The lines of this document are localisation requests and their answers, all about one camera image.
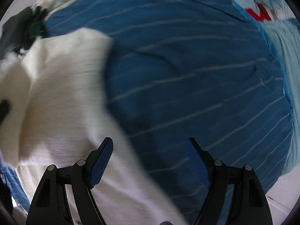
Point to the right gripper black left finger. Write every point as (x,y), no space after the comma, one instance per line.
(50,204)

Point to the white fluffy knit garment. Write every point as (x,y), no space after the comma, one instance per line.
(58,115)

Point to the dark green black clothes pile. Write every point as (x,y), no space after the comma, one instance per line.
(21,30)

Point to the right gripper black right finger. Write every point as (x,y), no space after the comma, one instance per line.
(248,202)

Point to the light blue blanket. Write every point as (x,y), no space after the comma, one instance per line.
(283,30)

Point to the blue striped bed sheet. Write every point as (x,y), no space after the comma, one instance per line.
(180,69)

